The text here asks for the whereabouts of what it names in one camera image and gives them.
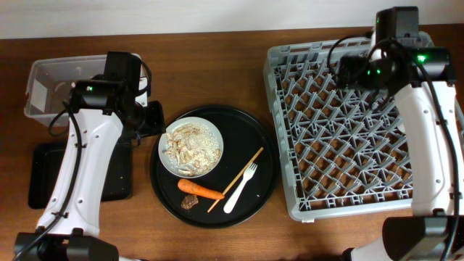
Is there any grey plate with food scraps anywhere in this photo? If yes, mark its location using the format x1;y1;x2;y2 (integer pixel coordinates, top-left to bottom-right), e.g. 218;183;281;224
157;117;224;178

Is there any black rectangular tray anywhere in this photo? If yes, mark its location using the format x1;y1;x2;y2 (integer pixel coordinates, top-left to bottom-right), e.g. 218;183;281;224
28;141;133;210

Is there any round black tray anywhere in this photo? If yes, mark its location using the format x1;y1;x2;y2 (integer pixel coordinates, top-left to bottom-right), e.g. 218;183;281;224
150;105;280;228

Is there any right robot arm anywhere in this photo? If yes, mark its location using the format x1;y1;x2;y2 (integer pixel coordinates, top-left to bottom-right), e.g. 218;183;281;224
337;33;463;260

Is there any grey dishwasher rack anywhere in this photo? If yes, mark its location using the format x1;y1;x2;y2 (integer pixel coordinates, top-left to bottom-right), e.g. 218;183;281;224
262;31;464;223

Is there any white plastic fork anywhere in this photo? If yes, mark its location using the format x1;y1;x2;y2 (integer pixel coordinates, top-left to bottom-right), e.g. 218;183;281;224
223;163;257;214

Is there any clear plastic bin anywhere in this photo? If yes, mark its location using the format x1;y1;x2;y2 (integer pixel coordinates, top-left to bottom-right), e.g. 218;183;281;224
24;54;149;130

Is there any orange carrot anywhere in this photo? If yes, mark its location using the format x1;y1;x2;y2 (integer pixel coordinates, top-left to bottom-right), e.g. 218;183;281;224
178;179;225;200

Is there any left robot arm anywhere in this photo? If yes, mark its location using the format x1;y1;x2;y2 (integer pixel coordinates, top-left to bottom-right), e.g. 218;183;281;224
14;75;165;260

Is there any wooden chopstick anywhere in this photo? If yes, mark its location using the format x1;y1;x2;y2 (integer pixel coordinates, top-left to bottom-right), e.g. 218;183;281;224
207;147;264;213

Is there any brown food lump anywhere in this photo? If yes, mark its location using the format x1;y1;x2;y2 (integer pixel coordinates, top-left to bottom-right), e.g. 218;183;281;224
181;194;199;210

